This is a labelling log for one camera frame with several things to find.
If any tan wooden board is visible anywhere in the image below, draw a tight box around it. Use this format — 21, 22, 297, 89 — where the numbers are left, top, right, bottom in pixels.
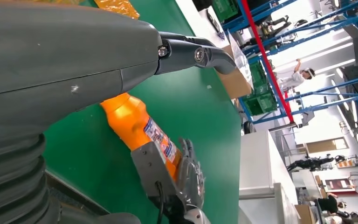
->
304, 137, 350, 154

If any brown cardboard box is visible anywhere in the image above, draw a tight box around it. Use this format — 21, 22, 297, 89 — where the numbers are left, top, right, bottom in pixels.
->
217, 44, 254, 100

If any person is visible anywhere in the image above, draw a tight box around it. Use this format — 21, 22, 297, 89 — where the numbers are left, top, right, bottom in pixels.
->
277, 58, 316, 92
309, 193, 348, 224

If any small brown carton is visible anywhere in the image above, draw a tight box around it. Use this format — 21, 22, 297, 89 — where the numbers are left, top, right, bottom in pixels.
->
295, 204, 316, 224

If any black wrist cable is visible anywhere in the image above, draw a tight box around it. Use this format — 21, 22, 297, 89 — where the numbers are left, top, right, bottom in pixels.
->
155, 181, 165, 224

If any white desk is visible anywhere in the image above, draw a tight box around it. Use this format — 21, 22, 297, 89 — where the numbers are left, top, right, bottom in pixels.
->
176, 0, 234, 50

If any black carrying case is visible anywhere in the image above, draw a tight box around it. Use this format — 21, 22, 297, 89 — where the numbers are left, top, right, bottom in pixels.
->
193, 0, 213, 11

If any yellow taped cardboard mat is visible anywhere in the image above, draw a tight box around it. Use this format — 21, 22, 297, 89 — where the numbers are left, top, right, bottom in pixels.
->
34, 0, 140, 20

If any white panel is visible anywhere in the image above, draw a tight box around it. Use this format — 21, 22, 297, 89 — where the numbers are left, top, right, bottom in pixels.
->
238, 130, 302, 224

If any black smartphone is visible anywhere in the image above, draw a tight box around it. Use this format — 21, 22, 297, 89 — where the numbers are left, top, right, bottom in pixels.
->
206, 7, 221, 33

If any red pole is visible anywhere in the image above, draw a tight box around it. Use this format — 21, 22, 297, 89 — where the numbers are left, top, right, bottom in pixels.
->
240, 0, 296, 124

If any green plastic crate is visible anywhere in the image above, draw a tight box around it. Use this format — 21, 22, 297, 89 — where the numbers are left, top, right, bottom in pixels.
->
211, 0, 240, 22
242, 91, 278, 117
248, 62, 269, 93

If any black humanoid robot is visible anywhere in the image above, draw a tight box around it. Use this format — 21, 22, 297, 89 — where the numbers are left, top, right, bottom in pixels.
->
286, 154, 346, 172

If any orange detergent bottle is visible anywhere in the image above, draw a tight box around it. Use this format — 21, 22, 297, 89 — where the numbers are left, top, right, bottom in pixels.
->
100, 92, 184, 183

